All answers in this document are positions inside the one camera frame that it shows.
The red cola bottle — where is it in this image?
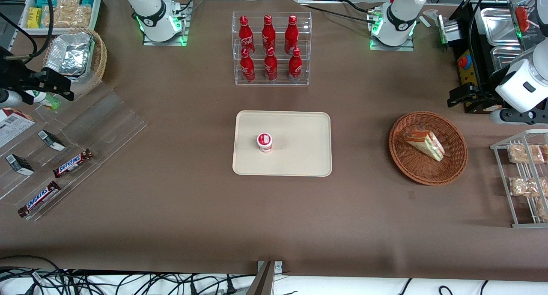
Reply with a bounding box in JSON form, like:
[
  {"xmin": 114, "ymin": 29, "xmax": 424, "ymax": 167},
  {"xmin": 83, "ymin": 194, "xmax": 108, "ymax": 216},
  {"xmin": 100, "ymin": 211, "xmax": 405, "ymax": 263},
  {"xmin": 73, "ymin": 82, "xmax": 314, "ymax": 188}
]
[
  {"xmin": 288, "ymin": 47, "xmax": 303, "ymax": 83},
  {"xmin": 239, "ymin": 48, "xmax": 256, "ymax": 83},
  {"xmin": 263, "ymin": 47, "xmax": 278, "ymax": 82},
  {"xmin": 284, "ymin": 15, "xmax": 300, "ymax": 55},
  {"xmin": 262, "ymin": 15, "xmax": 277, "ymax": 51},
  {"xmin": 238, "ymin": 15, "xmax": 256, "ymax": 56}
]

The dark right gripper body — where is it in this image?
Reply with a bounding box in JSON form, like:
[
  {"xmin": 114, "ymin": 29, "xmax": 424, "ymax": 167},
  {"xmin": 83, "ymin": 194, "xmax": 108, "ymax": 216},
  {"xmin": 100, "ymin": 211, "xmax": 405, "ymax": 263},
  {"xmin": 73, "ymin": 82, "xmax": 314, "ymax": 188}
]
[{"xmin": 0, "ymin": 47, "xmax": 34, "ymax": 93}]

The small black white box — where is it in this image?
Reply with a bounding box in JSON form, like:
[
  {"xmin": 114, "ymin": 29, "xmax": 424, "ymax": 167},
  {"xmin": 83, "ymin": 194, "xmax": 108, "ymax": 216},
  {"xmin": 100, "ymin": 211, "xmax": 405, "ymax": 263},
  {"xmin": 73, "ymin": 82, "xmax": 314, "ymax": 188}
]
[
  {"xmin": 5, "ymin": 153, "xmax": 35, "ymax": 176},
  {"xmin": 37, "ymin": 130, "xmax": 66, "ymax": 152}
]

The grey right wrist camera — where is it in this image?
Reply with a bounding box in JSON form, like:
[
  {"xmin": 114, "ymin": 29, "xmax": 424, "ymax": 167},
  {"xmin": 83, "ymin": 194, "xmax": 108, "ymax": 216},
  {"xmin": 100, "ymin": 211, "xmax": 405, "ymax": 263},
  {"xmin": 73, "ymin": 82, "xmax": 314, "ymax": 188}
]
[{"xmin": 0, "ymin": 89, "xmax": 35, "ymax": 108}]

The yellow snack packet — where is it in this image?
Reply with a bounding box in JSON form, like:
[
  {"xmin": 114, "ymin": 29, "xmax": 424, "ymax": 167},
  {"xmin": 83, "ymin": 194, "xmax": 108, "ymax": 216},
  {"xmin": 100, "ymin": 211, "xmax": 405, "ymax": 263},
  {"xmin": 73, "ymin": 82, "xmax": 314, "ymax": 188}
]
[{"xmin": 27, "ymin": 7, "xmax": 43, "ymax": 29}]

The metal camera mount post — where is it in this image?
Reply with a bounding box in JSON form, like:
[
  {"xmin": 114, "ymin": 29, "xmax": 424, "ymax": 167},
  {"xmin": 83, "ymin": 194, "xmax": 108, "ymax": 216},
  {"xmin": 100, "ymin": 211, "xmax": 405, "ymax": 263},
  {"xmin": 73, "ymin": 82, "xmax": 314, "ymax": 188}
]
[{"xmin": 246, "ymin": 260, "xmax": 283, "ymax": 295}]

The round brown wicker basket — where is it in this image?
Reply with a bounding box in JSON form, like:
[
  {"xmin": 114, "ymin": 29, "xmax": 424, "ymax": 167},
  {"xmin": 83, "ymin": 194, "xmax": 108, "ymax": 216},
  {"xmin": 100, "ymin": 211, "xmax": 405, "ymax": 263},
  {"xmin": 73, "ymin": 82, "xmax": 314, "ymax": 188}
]
[{"xmin": 389, "ymin": 111, "xmax": 468, "ymax": 186}]

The white carton with barcode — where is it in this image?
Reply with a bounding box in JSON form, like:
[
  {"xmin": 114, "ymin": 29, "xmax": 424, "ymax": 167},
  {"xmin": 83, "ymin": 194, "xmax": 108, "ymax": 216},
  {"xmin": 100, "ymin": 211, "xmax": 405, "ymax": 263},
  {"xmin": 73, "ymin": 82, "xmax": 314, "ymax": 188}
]
[{"xmin": 0, "ymin": 107, "xmax": 36, "ymax": 149}]

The steel food pan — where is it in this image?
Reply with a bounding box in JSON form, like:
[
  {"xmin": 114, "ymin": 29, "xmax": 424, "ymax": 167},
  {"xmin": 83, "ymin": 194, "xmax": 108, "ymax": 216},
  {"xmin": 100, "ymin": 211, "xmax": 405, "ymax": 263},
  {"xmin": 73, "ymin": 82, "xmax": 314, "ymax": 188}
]
[
  {"xmin": 490, "ymin": 46, "xmax": 524, "ymax": 72},
  {"xmin": 480, "ymin": 7, "xmax": 517, "ymax": 48}
]

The green white drink cup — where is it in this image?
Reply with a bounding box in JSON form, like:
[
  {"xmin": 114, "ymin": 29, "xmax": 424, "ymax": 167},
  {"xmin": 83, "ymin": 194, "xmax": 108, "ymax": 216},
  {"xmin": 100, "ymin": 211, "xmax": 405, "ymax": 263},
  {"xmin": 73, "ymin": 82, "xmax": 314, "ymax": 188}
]
[{"xmin": 25, "ymin": 90, "xmax": 62, "ymax": 110}]

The brown table cover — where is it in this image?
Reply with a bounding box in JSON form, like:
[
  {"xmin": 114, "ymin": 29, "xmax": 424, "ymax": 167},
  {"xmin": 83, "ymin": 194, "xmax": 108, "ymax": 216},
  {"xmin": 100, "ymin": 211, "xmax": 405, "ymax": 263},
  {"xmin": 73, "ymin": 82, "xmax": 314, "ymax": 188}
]
[{"xmin": 0, "ymin": 0, "xmax": 548, "ymax": 283}]

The black cable on table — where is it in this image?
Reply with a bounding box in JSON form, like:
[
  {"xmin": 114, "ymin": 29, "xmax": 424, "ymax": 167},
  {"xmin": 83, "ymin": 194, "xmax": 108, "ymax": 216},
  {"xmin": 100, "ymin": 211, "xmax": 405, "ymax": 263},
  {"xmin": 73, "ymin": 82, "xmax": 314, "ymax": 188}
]
[{"xmin": 299, "ymin": 0, "xmax": 382, "ymax": 25}]

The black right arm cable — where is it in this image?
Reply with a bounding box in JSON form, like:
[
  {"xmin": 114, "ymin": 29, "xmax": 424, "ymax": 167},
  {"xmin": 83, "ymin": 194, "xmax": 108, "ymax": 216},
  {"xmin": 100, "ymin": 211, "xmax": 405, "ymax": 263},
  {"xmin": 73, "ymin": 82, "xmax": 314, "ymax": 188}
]
[{"xmin": 0, "ymin": 0, "xmax": 54, "ymax": 65}]

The white plastic bin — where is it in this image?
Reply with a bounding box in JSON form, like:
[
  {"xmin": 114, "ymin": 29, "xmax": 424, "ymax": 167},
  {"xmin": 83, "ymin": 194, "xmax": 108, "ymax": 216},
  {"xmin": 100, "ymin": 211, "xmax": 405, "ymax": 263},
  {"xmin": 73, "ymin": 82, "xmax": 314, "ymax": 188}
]
[{"xmin": 19, "ymin": 0, "xmax": 102, "ymax": 31}]

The brown Snickers bar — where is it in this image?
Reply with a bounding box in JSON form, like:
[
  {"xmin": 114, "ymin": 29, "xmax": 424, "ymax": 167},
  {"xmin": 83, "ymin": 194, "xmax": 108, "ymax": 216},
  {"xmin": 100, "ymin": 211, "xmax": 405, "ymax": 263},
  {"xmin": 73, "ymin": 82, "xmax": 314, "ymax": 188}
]
[
  {"xmin": 17, "ymin": 181, "xmax": 62, "ymax": 218},
  {"xmin": 53, "ymin": 149, "xmax": 94, "ymax": 179}
]

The black cable tangle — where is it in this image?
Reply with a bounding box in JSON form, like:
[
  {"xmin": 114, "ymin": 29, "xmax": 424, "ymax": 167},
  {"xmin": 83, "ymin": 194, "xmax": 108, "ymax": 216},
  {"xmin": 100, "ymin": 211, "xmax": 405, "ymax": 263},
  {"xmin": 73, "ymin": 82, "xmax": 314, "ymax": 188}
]
[{"xmin": 0, "ymin": 254, "xmax": 257, "ymax": 295}]

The black food warmer case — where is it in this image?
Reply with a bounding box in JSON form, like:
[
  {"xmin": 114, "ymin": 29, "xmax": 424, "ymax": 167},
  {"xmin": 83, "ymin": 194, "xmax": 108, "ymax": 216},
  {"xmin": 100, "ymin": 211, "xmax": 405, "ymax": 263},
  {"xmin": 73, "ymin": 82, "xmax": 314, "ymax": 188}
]
[{"xmin": 445, "ymin": 0, "xmax": 548, "ymax": 114}]

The grey wire rack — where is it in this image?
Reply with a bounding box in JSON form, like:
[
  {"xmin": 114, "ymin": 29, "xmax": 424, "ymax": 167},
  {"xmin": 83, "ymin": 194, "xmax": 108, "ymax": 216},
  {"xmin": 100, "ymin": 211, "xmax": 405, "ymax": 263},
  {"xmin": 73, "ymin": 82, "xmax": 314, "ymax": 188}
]
[{"xmin": 490, "ymin": 129, "xmax": 548, "ymax": 229}]

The silver metal box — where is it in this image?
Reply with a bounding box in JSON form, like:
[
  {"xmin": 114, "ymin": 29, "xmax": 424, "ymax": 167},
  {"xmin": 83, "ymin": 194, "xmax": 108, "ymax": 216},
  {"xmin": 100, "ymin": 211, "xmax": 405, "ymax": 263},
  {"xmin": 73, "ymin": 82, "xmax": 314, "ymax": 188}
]
[{"xmin": 436, "ymin": 14, "xmax": 462, "ymax": 45}]

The silver foil tray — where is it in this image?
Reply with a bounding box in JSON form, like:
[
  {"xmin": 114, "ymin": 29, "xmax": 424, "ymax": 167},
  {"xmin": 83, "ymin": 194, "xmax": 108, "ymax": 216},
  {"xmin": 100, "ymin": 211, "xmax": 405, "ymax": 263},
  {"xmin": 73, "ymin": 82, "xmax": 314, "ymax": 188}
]
[{"xmin": 45, "ymin": 32, "xmax": 95, "ymax": 78}]

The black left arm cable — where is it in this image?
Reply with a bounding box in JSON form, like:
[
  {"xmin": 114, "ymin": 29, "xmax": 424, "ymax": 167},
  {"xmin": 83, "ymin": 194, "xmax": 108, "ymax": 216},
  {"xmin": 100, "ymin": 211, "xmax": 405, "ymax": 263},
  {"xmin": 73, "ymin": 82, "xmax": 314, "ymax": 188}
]
[{"xmin": 468, "ymin": 0, "xmax": 500, "ymax": 95}]

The tan wicker basket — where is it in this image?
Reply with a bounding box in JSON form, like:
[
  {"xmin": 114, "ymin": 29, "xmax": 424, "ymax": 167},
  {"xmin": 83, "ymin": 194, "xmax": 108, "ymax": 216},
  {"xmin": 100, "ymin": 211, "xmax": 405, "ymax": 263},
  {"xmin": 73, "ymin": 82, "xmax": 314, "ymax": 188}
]
[{"xmin": 42, "ymin": 27, "xmax": 108, "ymax": 97}]

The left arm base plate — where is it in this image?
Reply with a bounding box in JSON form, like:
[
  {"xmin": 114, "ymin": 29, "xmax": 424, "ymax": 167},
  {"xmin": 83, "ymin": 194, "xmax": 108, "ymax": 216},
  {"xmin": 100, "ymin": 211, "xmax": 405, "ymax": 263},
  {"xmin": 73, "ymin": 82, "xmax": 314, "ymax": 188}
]
[{"xmin": 369, "ymin": 6, "xmax": 415, "ymax": 52}]

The white cup with red lid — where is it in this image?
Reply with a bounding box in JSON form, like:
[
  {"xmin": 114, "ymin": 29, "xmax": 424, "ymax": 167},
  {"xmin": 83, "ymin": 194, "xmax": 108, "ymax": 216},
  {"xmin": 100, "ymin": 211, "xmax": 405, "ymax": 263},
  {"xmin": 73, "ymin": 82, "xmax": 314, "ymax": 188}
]
[{"xmin": 257, "ymin": 133, "xmax": 274, "ymax": 153}]

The yellow panel with red button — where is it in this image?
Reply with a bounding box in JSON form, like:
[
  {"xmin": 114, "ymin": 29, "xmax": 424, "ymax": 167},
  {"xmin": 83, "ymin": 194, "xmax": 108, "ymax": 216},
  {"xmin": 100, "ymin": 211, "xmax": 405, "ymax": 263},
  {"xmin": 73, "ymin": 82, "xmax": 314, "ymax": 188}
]
[{"xmin": 456, "ymin": 48, "xmax": 477, "ymax": 90}]

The clear acrylic stepped display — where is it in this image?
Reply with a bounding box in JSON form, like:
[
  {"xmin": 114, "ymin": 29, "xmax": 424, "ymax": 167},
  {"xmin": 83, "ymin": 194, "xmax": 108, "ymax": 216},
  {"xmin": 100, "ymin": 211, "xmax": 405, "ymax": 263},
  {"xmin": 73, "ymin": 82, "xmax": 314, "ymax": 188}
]
[{"xmin": 0, "ymin": 81, "xmax": 149, "ymax": 222}]

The clear plastic wrapper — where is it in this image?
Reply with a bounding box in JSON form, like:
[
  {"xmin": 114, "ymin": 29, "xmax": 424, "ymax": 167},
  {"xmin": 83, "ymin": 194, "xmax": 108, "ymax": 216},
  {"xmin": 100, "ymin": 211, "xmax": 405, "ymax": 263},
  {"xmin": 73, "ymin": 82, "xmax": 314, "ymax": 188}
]
[{"xmin": 419, "ymin": 9, "xmax": 442, "ymax": 29}]

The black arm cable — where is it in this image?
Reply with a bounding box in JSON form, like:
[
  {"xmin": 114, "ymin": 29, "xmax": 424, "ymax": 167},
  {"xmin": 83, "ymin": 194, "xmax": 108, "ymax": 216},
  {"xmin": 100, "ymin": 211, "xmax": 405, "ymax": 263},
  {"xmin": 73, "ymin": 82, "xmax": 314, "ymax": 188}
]
[
  {"xmin": 0, "ymin": 0, "xmax": 54, "ymax": 65},
  {"xmin": 468, "ymin": 0, "xmax": 500, "ymax": 95}
]

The triangle sandwich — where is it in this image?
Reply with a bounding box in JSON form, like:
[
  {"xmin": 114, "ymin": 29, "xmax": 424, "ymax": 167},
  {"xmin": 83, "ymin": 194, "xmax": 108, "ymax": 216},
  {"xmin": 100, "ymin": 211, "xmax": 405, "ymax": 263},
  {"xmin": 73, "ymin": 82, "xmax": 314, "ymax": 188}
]
[{"xmin": 404, "ymin": 130, "xmax": 445, "ymax": 162}]

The beige plastic tray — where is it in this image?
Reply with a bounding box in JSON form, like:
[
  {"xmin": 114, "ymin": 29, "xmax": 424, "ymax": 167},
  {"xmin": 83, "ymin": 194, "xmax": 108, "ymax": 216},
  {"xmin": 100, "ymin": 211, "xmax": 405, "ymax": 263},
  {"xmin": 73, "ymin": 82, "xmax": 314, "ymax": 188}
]
[{"xmin": 232, "ymin": 110, "xmax": 333, "ymax": 177}]

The clear acrylic bottle rack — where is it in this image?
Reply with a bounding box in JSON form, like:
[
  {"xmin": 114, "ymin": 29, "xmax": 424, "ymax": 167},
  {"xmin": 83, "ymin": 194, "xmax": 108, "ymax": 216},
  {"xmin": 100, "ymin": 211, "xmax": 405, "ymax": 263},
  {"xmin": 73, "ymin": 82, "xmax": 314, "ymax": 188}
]
[{"xmin": 232, "ymin": 11, "xmax": 313, "ymax": 87}]

